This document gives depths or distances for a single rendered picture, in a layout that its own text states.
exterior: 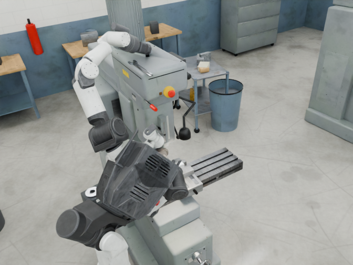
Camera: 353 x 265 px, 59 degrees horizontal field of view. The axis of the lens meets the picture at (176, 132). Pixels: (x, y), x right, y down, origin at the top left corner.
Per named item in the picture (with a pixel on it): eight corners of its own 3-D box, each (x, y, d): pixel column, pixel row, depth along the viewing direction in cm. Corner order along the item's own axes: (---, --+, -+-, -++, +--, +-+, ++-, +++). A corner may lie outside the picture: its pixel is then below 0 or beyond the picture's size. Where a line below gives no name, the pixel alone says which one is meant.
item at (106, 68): (162, 96, 202) (158, 67, 191) (130, 106, 194) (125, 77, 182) (117, 61, 261) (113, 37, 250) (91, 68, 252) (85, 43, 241)
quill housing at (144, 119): (177, 142, 202) (174, 98, 184) (149, 153, 194) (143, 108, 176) (163, 129, 216) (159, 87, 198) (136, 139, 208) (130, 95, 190)
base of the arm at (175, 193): (180, 204, 157) (192, 191, 151) (158, 201, 151) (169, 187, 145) (175, 180, 167) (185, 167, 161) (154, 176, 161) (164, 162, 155)
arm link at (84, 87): (62, 75, 140) (83, 121, 141) (70, 64, 129) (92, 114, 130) (86, 69, 147) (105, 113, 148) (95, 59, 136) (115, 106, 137)
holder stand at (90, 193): (123, 205, 213) (118, 184, 202) (94, 223, 202) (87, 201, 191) (114, 196, 221) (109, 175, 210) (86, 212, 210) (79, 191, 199)
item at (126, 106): (166, 124, 215) (163, 90, 201) (133, 135, 206) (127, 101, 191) (153, 113, 229) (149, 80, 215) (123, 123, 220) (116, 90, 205)
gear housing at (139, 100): (180, 99, 182) (179, 84, 177) (142, 112, 173) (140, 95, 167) (154, 80, 207) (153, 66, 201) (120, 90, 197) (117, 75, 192)
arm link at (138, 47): (132, 55, 172) (116, 50, 162) (136, 38, 170) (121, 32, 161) (149, 59, 165) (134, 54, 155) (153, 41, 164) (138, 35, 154)
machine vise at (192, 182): (203, 190, 220) (203, 179, 214) (184, 199, 215) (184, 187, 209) (179, 163, 247) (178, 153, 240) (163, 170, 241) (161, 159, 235)
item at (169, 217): (201, 216, 227) (201, 205, 220) (159, 238, 213) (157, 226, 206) (168, 177, 263) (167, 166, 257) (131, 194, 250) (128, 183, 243)
